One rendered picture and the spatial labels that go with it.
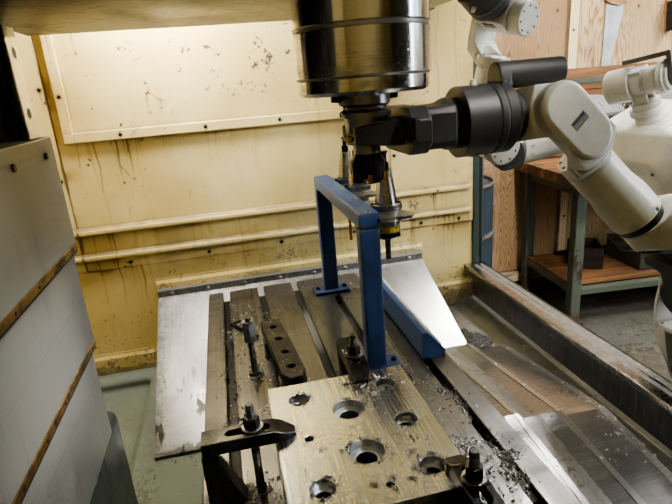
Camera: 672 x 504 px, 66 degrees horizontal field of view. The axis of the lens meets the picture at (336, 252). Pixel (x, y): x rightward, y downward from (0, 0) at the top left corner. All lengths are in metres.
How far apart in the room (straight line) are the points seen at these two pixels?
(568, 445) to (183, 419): 0.91
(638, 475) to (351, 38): 0.94
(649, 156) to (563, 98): 0.46
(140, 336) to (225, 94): 0.82
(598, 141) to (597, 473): 0.64
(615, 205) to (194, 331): 1.21
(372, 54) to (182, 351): 1.19
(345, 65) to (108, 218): 1.24
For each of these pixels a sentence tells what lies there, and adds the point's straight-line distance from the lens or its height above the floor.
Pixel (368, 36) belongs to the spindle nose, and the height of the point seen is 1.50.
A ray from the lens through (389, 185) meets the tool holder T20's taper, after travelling 1.02.
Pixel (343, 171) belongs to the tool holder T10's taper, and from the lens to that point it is 1.33.
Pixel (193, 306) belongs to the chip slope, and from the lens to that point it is 1.71.
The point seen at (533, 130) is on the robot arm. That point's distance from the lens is 0.71.
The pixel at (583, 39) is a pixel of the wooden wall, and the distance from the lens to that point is 3.88.
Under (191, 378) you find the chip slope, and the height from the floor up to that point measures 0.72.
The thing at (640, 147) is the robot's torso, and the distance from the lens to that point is 1.17.
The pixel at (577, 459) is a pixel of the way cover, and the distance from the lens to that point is 1.16.
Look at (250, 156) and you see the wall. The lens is 1.65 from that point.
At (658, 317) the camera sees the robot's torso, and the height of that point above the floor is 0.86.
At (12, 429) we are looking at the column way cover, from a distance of 0.67.
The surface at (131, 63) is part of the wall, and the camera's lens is 1.65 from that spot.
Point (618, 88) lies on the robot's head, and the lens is 1.18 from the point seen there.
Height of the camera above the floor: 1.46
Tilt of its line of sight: 18 degrees down
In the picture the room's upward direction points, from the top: 5 degrees counter-clockwise
